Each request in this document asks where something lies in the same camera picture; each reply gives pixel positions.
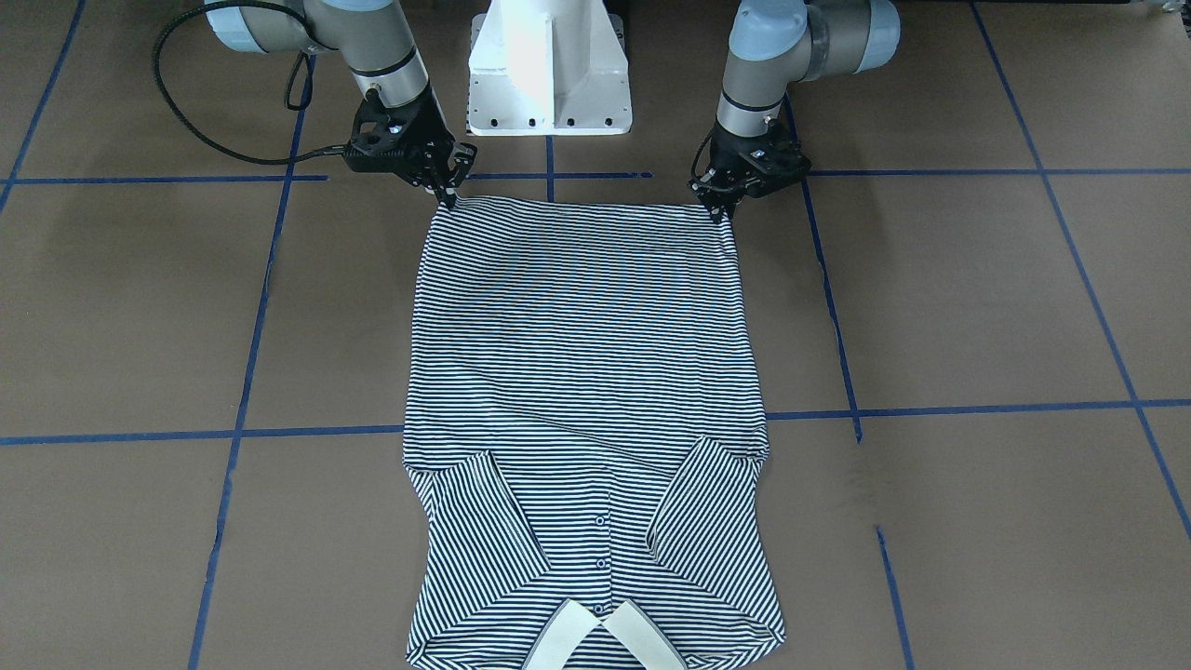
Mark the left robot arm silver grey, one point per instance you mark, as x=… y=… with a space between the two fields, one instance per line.
x=771 y=45

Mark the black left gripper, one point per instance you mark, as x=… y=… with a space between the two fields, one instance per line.
x=727 y=164

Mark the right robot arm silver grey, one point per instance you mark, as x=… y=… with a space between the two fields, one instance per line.
x=373 y=38

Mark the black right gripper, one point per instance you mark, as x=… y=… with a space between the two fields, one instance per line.
x=430 y=136

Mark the navy white striped polo shirt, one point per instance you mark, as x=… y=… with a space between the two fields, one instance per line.
x=585 y=431

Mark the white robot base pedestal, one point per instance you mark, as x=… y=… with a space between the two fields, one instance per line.
x=548 y=68

